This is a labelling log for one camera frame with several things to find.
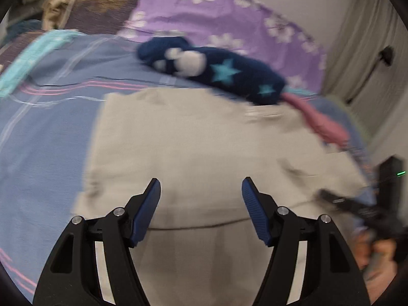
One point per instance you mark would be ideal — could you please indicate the person's right hand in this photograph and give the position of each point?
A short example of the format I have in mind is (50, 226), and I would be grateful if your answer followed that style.
(374, 251)

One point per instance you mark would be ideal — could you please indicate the navy star-print fleece garment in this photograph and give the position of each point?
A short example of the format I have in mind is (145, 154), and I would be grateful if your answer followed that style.
(236, 70)

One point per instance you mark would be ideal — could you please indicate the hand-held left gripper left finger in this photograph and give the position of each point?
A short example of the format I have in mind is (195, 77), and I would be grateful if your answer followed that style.
(148, 210)

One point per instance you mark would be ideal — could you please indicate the brown tree-pattern pillow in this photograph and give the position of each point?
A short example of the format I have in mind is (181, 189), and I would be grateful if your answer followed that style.
(105, 3)

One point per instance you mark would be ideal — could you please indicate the pink garment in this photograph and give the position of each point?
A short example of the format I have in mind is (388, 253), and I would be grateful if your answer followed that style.
(318, 121)

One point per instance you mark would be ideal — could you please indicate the crumpled beige cloth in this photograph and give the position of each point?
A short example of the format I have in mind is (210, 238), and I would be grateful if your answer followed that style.
(59, 3)

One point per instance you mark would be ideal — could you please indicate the black wall plug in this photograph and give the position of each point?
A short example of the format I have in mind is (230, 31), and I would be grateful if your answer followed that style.
(386, 55)

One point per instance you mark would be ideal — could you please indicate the dark patterned bedspread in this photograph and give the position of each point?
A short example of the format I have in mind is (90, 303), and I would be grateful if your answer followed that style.
(12, 49)

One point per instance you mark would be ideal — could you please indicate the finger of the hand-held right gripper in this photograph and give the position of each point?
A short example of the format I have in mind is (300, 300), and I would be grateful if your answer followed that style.
(347, 204)

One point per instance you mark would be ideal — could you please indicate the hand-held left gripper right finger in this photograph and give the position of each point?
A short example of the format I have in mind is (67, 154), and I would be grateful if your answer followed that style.
(253, 210)

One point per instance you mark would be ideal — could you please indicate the beige curtain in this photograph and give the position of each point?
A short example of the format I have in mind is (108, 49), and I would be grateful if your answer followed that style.
(360, 54)

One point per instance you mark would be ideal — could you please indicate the purple floral pillow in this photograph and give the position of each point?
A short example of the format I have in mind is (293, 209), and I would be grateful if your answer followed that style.
(223, 16)

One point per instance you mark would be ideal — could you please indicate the teal cloth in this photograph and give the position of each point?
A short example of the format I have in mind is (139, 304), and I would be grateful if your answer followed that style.
(28, 57)

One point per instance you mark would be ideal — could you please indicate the blue striped bed sheet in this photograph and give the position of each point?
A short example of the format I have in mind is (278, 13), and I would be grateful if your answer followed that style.
(47, 127)

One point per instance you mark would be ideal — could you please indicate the beige garment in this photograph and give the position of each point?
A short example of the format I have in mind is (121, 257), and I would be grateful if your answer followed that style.
(191, 146)

